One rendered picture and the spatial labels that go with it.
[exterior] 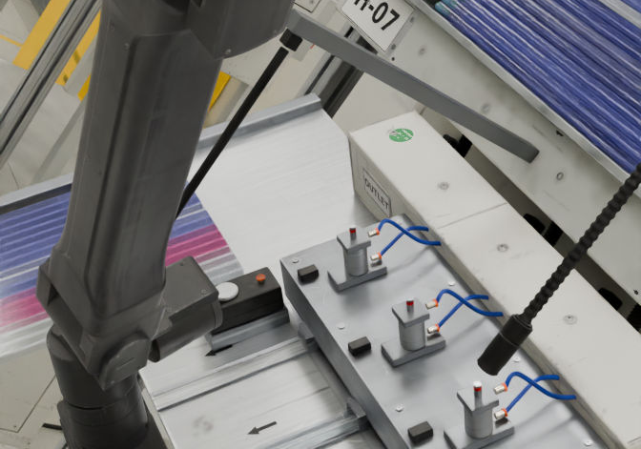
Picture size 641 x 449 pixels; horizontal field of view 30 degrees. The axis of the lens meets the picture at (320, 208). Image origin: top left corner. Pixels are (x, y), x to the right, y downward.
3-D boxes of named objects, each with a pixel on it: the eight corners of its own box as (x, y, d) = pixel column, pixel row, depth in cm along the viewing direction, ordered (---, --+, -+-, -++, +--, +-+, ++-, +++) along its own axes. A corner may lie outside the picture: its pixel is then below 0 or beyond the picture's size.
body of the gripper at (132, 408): (136, 390, 98) (120, 324, 94) (175, 477, 91) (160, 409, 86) (59, 418, 96) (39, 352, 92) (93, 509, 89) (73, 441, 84)
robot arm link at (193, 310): (38, 258, 81) (108, 357, 78) (179, 186, 86) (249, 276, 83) (36, 335, 91) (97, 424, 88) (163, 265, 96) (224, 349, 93)
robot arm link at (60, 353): (29, 321, 86) (68, 362, 82) (111, 277, 89) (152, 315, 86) (49, 389, 90) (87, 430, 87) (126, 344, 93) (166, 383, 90)
